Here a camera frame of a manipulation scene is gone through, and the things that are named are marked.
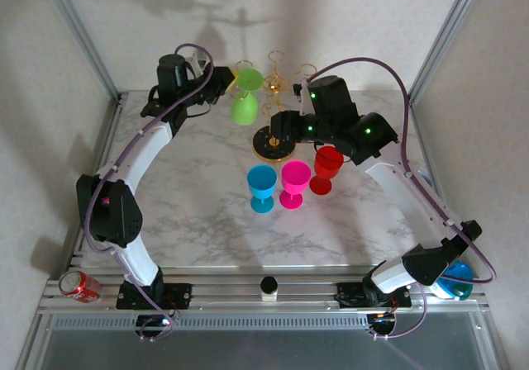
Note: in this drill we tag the gold wine glass rack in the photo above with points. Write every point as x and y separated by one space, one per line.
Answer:
273 149

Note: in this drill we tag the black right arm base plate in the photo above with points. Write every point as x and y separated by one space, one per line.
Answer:
351 295

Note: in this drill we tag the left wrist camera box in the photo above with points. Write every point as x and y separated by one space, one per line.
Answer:
197 62

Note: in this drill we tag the small black and white knob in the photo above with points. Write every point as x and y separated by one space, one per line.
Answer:
268 285

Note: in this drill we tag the pink wine glass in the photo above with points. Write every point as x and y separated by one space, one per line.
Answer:
295 180

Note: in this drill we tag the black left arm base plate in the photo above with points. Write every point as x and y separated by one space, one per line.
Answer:
177 295

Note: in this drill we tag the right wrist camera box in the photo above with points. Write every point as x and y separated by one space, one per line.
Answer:
301 95

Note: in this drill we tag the blue wine glass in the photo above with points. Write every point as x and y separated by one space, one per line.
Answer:
261 182

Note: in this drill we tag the aluminium frame post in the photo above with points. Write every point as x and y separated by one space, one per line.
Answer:
446 35
82 35

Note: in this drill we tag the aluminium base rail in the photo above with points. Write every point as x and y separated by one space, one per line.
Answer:
231 291

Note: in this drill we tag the grey-blue mug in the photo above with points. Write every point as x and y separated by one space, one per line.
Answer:
425 178

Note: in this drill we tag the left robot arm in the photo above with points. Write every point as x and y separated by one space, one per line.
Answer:
140 163

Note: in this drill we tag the red wine glass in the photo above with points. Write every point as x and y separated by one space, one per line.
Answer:
326 167

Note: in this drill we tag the aluminium side rail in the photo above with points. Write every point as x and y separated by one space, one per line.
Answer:
105 138
418 138

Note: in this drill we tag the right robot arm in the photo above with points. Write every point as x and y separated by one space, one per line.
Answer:
413 200

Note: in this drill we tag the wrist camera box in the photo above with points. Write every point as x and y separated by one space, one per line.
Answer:
301 95
197 62

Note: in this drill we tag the green wine glass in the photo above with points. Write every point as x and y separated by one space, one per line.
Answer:
244 112

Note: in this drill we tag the red soda can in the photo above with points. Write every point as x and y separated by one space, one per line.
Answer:
82 289

